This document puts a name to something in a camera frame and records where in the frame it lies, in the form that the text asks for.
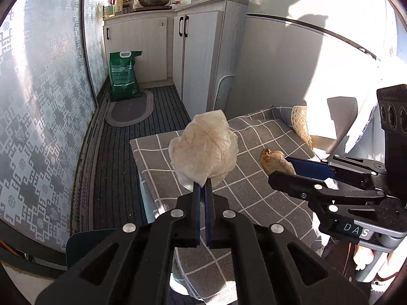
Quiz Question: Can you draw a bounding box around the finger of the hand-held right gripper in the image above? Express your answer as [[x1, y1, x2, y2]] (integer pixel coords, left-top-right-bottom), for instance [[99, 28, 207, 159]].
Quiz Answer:
[[284, 153, 388, 194], [269, 171, 387, 218]]

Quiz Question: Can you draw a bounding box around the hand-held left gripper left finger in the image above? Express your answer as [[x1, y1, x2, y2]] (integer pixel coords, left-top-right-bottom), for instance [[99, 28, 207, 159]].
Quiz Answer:
[[35, 182, 202, 305]]

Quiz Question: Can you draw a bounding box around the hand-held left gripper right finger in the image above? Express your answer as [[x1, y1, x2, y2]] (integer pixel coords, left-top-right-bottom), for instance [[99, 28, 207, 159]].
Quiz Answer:
[[204, 179, 369, 305]]

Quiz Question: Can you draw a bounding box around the brown scrap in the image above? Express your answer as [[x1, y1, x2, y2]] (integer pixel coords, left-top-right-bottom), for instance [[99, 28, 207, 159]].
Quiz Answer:
[[260, 148, 296, 176]]

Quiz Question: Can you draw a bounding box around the white tissue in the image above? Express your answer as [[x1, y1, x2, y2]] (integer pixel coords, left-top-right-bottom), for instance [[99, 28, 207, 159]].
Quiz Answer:
[[168, 110, 239, 189]]

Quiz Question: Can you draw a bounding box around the person's right hand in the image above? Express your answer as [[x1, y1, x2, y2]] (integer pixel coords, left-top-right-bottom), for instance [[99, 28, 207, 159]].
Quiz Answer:
[[353, 244, 406, 288]]

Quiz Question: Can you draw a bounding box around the grey checked cloth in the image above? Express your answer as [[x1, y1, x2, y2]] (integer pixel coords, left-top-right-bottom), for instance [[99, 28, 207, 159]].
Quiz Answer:
[[130, 106, 322, 302]]

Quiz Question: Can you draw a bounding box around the cream lace cloth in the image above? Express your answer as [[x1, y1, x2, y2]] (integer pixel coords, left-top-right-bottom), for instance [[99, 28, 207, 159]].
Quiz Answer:
[[292, 105, 314, 148]]

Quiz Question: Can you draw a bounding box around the dark striped floor mat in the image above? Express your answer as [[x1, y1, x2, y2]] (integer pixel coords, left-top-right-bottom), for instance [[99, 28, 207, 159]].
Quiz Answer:
[[71, 85, 191, 232]]

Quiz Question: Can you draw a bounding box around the grey oval floor mat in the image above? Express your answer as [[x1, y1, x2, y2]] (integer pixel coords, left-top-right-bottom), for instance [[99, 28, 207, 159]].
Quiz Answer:
[[105, 89, 155, 128]]

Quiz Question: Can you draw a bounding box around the green rice bag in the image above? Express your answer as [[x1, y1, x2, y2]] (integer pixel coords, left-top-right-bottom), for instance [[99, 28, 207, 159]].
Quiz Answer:
[[109, 50, 143, 101]]

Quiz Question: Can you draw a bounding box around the white double-door kitchen cabinet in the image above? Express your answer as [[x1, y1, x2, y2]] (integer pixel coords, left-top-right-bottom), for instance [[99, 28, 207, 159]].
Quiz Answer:
[[172, 0, 249, 112]]

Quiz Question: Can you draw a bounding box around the white single-door kitchen cabinet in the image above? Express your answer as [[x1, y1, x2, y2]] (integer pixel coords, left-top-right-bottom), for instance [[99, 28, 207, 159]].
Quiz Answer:
[[102, 8, 177, 86]]

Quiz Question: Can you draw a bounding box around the frosted patterned sliding door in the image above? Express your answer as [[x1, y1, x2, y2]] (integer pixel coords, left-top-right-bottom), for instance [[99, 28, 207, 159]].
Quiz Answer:
[[83, 0, 110, 100], [0, 0, 97, 255]]

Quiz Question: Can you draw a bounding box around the black induction cooker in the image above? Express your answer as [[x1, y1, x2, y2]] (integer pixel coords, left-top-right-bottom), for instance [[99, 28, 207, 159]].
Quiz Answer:
[[130, 5, 174, 12]]

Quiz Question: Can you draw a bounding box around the white folded frame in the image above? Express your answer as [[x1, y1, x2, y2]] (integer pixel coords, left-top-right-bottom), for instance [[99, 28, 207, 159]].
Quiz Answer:
[[215, 74, 235, 110]]

